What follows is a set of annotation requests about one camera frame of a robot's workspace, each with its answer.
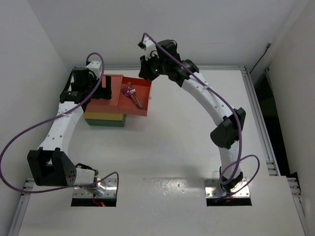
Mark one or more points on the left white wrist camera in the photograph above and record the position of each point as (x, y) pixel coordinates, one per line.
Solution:
(95, 67)

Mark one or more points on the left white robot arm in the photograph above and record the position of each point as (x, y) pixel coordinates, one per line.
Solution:
(49, 164)

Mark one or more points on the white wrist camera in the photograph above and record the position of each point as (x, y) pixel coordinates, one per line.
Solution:
(149, 47)
(95, 67)

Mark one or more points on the silver metal fork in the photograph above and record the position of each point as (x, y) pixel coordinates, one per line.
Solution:
(132, 90)

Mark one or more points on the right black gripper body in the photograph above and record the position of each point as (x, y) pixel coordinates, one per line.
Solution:
(154, 67)

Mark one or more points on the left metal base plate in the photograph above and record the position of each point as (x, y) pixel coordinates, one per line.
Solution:
(104, 190)

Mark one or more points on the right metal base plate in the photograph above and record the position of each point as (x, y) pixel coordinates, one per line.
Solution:
(214, 190)

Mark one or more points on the pink metallic fork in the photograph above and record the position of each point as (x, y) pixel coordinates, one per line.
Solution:
(128, 94)

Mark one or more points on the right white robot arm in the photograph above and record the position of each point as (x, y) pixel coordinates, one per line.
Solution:
(162, 58)

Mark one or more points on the green bottom drawer box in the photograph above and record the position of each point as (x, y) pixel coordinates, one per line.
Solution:
(109, 123)

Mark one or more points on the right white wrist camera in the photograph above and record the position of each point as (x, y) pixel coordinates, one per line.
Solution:
(149, 47)

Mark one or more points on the metal base plate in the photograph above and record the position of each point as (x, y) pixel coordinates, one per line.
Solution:
(104, 190)
(214, 190)

